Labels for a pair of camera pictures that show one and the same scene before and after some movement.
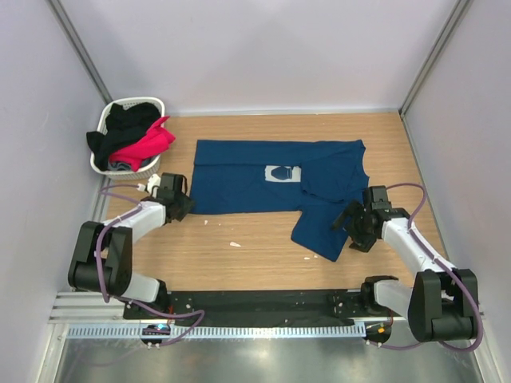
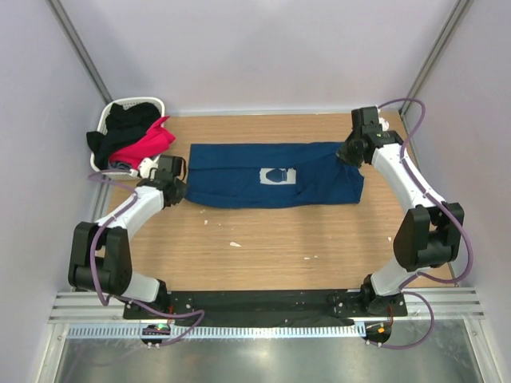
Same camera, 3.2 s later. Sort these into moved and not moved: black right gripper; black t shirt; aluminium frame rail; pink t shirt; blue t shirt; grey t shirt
Moved: black right gripper; blue t shirt
Not moved: grey t shirt; pink t shirt; aluminium frame rail; black t shirt
